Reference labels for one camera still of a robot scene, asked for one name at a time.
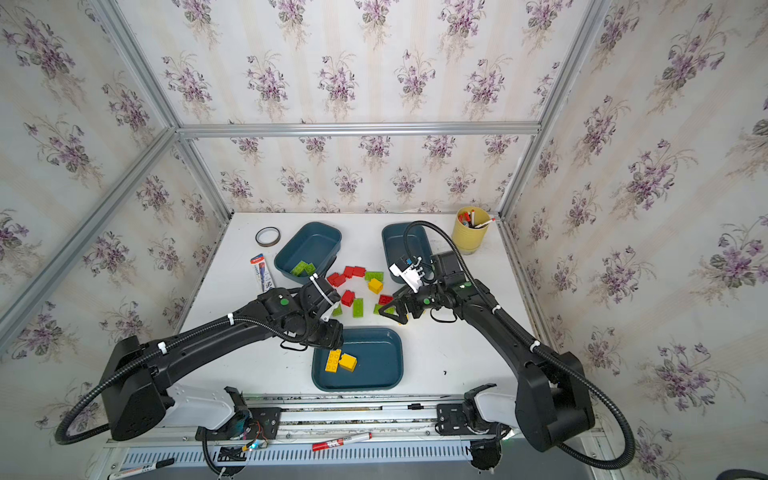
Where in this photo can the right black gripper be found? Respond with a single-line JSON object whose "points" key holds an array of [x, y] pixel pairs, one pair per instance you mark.
{"points": [[405, 302]]}

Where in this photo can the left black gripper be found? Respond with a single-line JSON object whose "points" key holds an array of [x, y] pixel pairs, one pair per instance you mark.
{"points": [[324, 327]]}

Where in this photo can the long yellow lego brick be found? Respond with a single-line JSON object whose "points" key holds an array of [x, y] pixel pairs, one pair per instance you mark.
{"points": [[332, 362]]}

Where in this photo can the small yellow lego brick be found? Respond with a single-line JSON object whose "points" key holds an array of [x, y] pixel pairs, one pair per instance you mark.
{"points": [[348, 362]]}

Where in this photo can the red lego brick back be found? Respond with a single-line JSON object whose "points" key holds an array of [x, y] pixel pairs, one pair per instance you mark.
{"points": [[354, 271]]}

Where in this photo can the long green lego brick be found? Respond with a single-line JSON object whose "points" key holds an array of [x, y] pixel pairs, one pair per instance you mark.
{"points": [[299, 269]]}

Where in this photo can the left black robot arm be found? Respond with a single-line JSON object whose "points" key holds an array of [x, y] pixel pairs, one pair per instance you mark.
{"points": [[133, 394]]}

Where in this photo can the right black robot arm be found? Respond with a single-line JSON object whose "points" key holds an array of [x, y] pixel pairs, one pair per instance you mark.
{"points": [[553, 400]]}

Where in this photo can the red flat lego brick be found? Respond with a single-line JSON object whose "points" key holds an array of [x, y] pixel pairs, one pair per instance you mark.
{"points": [[386, 299]]}

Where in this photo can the yellow lego brick centre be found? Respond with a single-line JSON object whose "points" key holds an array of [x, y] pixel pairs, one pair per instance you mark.
{"points": [[375, 286]]}

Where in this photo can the teal bin front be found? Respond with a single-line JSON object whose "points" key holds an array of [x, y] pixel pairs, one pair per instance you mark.
{"points": [[380, 362]]}

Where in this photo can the teal bin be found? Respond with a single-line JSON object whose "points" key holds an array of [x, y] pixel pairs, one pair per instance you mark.
{"points": [[380, 362], [394, 241], [315, 243]]}

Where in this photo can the green lego brick upright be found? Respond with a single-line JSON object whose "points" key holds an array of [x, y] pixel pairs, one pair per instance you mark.
{"points": [[358, 308]]}

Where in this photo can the green lego brick back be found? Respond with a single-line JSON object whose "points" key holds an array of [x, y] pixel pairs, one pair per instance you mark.
{"points": [[378, 275]]}

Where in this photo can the marker pen box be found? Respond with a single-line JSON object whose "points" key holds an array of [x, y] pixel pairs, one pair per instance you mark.
{"points": [[262, 272]]}

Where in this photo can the teal bin back right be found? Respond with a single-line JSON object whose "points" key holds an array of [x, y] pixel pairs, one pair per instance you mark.
{"points": [[394, 241]]}

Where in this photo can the teal bin back left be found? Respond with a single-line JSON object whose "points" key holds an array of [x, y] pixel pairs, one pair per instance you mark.
{"points": [[315, 243]]}

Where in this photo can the yellow pen cup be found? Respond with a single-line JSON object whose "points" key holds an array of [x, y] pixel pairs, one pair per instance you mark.
{"points": [[470, 227]]}

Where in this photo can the brown tape roll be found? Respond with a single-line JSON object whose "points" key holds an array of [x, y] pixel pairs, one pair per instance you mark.
{"points": [[268, 236]]}

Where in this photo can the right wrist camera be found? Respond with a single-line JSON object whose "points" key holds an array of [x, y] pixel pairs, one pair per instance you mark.
{"points": [[414, 274]]}

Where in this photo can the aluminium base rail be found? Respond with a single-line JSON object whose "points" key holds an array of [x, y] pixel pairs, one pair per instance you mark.
{"points": [[405, 429]]}

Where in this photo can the red marker on rail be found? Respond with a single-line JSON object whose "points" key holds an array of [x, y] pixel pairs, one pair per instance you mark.
{"points": [[339, 442]]}

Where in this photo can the black marker on rail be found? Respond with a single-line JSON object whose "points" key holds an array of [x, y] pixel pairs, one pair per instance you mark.
{"points": [[124, 474]]}

